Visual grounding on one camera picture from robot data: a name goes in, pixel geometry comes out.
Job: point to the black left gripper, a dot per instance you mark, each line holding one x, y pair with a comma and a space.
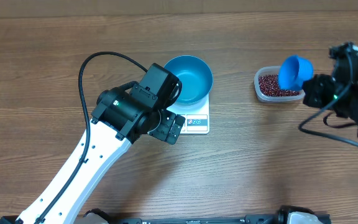
169, 120

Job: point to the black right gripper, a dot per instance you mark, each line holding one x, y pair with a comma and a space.
315, 91

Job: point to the blue plastic measuring scoop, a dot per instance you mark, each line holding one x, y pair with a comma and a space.
294, 72

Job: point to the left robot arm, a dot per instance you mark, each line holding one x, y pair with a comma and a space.
118, 121

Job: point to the white digital kitchen scale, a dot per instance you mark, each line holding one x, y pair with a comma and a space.
197, 120

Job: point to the teal blue bowl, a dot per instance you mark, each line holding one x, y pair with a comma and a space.
195, 75

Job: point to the red beans in container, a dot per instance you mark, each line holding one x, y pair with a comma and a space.
269, 86

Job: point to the clear plastic bean container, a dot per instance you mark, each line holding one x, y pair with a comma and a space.
273, 70

